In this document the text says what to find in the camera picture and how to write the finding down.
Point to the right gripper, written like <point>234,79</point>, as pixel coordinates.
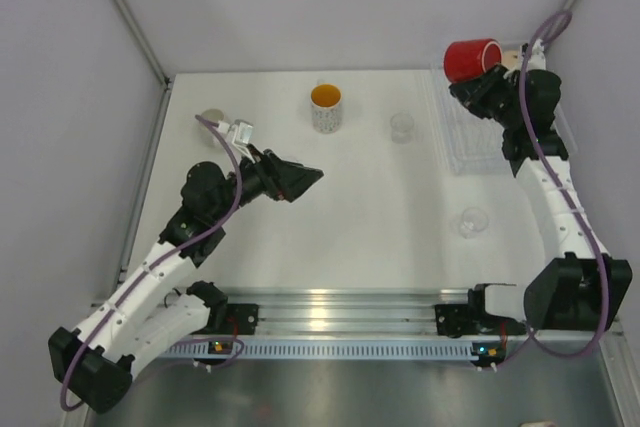
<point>473,94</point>

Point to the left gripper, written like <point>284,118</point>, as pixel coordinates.
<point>283,179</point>

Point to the red mug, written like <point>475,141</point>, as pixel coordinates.
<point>468,59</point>

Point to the beige ceramic mug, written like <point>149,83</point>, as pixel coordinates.
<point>512,59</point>

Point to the floral mug orange inside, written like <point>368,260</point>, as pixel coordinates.
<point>326,107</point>

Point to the white speckled mug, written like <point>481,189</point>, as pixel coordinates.
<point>211,116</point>

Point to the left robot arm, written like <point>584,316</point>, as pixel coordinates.
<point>98,360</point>

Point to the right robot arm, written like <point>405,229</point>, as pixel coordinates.
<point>580,286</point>

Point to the clear glass cup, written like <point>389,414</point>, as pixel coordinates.
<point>472,222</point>
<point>402,126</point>

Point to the white wire dish rack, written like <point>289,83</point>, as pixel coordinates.
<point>472,145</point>

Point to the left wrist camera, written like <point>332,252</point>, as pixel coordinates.
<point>240,133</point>

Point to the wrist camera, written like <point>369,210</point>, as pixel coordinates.
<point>537,59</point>
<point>240,133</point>

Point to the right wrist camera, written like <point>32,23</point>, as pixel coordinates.
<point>537,59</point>

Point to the aluminium mounting rail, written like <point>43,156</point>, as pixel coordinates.
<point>293,313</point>

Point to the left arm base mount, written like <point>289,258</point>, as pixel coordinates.
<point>232,320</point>

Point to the perforated cable duct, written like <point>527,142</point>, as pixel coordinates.
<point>421,349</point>

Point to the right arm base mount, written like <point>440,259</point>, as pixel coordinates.
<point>458,320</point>

